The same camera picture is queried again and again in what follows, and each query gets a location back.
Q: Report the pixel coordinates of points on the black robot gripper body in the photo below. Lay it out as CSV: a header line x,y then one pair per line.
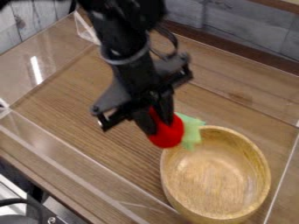
x,y
139,78

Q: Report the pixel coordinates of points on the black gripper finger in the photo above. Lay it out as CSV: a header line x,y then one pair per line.
x,y
145,121
163,108

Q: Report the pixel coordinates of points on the red plush strawberry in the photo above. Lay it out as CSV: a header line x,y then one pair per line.
x,y
183,132

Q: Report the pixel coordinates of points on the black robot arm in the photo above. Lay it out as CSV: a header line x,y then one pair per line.
x,y
123,22

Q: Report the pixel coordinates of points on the wooden bowl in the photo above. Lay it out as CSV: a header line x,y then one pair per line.
x,y
218,183

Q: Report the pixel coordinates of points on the clear acrylic corner bracket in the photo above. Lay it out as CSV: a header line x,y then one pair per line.
x,y
84,30

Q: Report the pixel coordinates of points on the clear acrylic enclosure wall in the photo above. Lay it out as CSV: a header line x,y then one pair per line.
x,y
78,181

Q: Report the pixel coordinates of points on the black metal mount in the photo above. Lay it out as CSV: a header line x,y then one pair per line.
x,y
39,214

